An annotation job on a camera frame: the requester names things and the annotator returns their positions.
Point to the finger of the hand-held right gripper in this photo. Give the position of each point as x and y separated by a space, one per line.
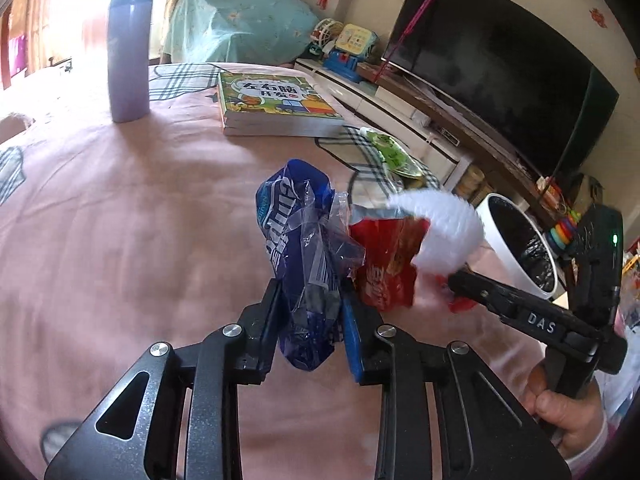
520 310

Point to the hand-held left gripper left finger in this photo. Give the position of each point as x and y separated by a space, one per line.
265 340

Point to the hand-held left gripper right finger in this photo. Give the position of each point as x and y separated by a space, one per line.
354 355

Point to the white bin with black liner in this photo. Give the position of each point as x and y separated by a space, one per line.
525 255

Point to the red snack packet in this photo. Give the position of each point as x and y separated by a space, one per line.
385 262

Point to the white fluffy ball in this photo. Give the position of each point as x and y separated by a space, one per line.
445 230

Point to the blue plastic wrapper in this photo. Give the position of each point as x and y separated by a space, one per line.
295 230

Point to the person's right hand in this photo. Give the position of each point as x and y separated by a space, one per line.
570 420

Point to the beige jar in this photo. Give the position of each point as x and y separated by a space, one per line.
472 182

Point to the green snack packet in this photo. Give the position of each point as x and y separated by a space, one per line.
395 155

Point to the black flat television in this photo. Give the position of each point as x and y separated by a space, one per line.
500 75

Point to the white and wood television cabinet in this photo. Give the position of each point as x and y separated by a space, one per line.
400 110

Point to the green children's book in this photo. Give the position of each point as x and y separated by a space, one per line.
270 100

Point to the small red paper-cut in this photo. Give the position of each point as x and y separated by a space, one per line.
597 17

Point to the yellow and blue toy register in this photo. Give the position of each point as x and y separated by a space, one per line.
350 42

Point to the pink stick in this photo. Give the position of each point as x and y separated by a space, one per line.
415 17

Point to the purple thermos bottle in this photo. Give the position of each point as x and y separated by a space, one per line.
129 60

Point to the white cage ball toy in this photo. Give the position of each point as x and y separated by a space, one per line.
324 34

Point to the magenta cloth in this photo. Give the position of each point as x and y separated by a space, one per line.
17 55

